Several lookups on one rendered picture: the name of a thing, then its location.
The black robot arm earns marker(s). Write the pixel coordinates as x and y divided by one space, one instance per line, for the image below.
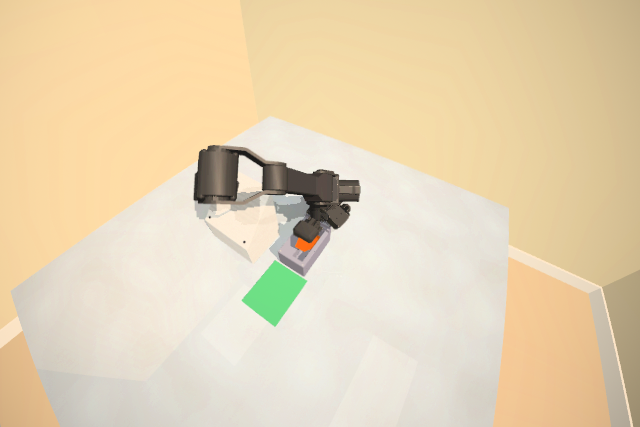
216 182

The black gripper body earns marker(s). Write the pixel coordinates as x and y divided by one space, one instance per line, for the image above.
309 231

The orange l-shaped part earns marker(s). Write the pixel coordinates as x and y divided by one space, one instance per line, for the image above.
304 246

